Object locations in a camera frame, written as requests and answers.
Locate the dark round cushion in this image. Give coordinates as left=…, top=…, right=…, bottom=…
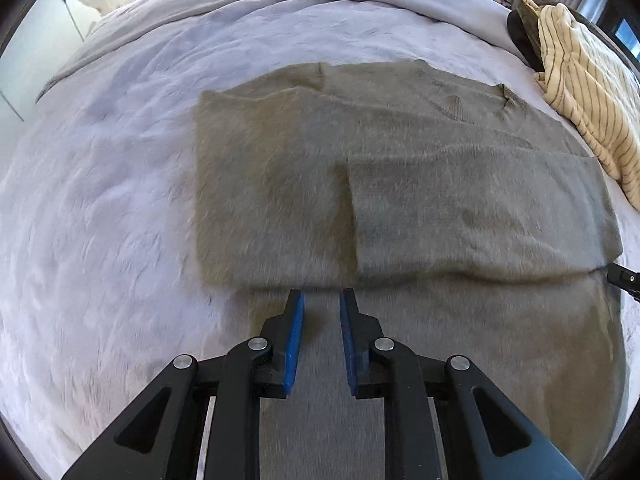
left=506, top=10, right=544, bottom=73

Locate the olive knit sweater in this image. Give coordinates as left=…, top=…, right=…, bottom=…
left=194, top=61, right=626, bottom=474

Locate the cream striped blanket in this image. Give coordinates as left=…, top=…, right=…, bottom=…
left=516, top=0, right=639, bottom=208

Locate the lavender embossed bedspread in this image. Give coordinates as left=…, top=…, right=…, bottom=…
left=1, top=0, right=639, bottom=479

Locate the white wardrobe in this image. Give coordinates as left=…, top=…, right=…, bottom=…
left=1, top=0, right=100, bottom=119

